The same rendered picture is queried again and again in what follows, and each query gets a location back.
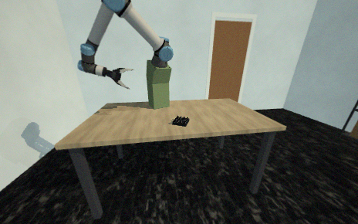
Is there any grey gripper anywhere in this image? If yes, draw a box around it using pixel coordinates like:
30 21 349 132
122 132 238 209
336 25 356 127
102 67 133 90

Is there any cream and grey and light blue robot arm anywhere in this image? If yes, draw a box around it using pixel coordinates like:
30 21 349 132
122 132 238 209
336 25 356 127
78 0 174 76

